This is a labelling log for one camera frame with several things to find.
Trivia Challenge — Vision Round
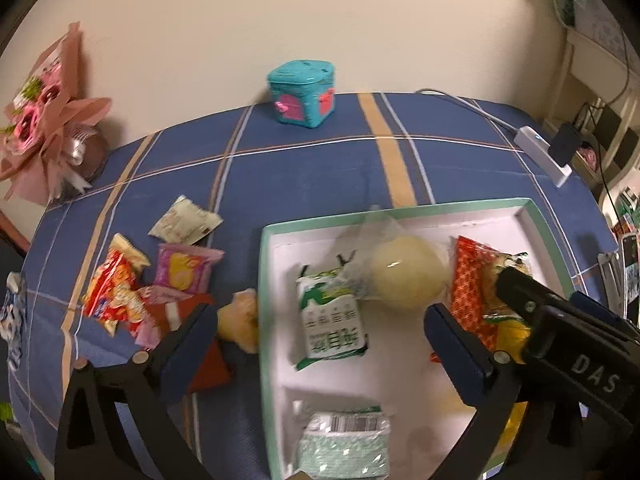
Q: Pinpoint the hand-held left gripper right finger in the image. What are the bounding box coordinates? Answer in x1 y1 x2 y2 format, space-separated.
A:
424 302 585 480

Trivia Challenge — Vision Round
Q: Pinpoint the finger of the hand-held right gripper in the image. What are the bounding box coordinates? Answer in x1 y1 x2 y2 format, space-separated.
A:
495 266 571 323
570 290 628 333

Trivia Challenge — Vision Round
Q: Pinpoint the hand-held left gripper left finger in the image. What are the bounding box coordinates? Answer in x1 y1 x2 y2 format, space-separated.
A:
55 302 217 480

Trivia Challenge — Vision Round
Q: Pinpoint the dark red snack packet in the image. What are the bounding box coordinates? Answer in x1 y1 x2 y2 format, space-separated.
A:
145 292 233 393

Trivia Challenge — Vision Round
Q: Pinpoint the green cracker packet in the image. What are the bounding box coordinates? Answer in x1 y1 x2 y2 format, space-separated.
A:
480 252 531 321

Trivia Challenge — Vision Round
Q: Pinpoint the yellow cake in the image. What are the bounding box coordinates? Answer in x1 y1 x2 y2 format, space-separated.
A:
435 310 533 461

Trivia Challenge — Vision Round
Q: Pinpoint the red patterned long packet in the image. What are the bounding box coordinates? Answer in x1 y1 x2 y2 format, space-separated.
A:
430 235 501 363

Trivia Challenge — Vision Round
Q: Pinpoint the cream pudding cup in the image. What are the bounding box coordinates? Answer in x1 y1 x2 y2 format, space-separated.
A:
216 287 261 353

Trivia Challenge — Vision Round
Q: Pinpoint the pink snack packet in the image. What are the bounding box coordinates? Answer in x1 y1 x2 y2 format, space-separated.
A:
135 242 226 351

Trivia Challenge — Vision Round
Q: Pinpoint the round bun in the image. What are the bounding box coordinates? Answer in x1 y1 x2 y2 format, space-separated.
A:
340 205 451 313

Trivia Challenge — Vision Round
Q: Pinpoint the white box with green rim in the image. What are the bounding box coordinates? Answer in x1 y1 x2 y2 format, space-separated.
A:
260 197 576 480

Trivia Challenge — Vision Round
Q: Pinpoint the yellow snack packet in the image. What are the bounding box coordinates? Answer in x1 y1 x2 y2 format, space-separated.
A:
107 232 151 273

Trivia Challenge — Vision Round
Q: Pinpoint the green and white biscuit packet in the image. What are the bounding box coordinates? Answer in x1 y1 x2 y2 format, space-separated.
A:
292 262 372 372

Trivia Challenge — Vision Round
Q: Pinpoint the white grey snack packet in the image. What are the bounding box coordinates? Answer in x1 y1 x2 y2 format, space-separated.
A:
148 195 223 246

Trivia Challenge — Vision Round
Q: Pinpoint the pale green barcode packet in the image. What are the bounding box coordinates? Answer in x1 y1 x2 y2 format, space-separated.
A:
295 402 392 480

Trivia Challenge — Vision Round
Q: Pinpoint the white phone stand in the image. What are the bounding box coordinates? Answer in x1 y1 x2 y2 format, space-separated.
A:
597 250 626 311

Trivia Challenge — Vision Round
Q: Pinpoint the black smartphone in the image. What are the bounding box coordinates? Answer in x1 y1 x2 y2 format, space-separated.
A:
620 232 640 321

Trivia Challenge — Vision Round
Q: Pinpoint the pile of colourful small boxes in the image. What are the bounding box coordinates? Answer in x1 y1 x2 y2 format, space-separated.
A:
615 185 640 233

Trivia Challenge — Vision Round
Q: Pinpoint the white power strip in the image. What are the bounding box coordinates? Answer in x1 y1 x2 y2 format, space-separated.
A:
515 126 573 188

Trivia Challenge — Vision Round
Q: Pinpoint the black charger plug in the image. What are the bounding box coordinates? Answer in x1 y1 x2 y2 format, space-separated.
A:
550 124 583 167

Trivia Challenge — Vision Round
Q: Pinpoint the blue and white crumpled wrapper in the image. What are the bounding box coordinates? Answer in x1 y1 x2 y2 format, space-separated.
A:
0 272 28 371

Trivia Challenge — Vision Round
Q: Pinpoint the blue plaid bedsheet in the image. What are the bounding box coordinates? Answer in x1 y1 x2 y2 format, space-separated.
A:
7 91 626 480

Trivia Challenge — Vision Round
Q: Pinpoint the white wooden furniture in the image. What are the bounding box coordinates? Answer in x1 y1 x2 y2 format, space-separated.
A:
542 25 640 241

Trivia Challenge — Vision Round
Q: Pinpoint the pink paper flower bouquet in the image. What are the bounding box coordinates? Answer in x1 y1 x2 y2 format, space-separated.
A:
0 21 113 206

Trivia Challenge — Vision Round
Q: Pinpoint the teal house-shaped box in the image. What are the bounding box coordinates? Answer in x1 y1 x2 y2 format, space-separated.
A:
266 58 337 128

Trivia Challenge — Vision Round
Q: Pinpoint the white power cable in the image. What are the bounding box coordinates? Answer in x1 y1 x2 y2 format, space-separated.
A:
415 87 521 136

